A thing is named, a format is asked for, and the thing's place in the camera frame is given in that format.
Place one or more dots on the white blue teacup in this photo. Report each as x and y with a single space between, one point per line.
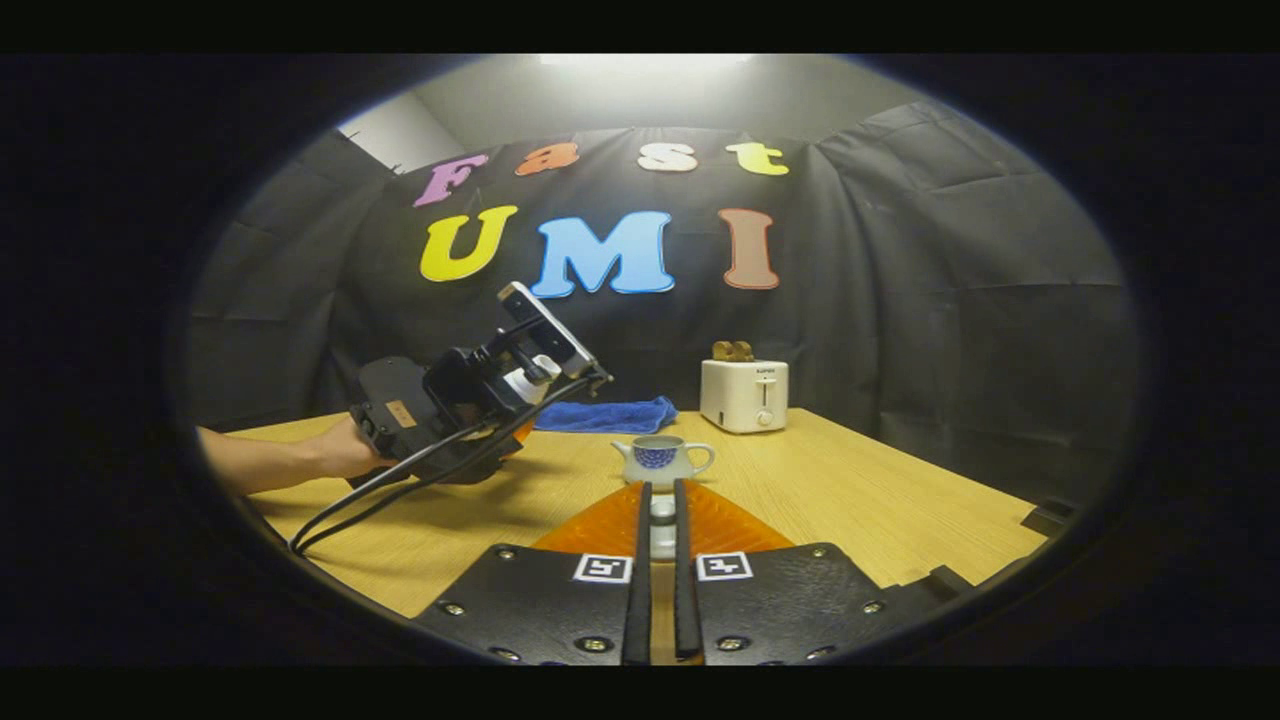
660 462

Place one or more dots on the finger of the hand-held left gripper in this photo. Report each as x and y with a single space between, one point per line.
520 432

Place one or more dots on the white toaster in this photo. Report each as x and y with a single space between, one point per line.
740 400

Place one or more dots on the ceiling light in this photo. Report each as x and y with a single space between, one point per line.
645 60

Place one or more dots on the blue towel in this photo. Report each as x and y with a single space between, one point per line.
620 415

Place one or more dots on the white water bottle green label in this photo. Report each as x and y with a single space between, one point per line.
525 385

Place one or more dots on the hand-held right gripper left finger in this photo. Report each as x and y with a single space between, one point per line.
637 620

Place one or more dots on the black backdrop cloth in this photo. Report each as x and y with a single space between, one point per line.
900 300

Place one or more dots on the white blue teacup lid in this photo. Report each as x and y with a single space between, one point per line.
662 540

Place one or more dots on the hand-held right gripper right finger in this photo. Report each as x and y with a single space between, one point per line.
686 620

